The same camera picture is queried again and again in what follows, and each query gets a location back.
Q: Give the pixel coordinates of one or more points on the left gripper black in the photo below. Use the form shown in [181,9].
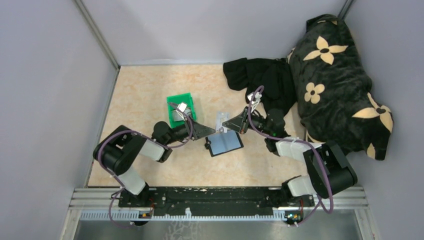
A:
[199,130]

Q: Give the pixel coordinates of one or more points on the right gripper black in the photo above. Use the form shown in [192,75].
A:
[239,123]

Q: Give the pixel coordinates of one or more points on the white VIP credit card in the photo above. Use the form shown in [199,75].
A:
[221,117]

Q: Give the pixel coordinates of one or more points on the green plastic bin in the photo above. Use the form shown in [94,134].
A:
[174,100]

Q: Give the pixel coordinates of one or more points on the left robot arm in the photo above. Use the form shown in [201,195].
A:
[117,152]

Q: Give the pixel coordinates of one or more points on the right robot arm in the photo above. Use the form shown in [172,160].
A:
[328,170]

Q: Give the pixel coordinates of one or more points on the black cloth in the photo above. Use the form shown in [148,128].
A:
[273,74]

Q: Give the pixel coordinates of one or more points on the black floral blanket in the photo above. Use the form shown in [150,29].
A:
[334,99]

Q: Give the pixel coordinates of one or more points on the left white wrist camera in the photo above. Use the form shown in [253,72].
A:
[182,107]

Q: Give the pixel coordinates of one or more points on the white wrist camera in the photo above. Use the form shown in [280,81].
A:
[182,107]
[254,99]

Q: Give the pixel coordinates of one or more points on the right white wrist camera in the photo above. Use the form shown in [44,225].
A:
[254,99]

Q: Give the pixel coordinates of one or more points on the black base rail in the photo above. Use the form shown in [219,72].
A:
[213,201]

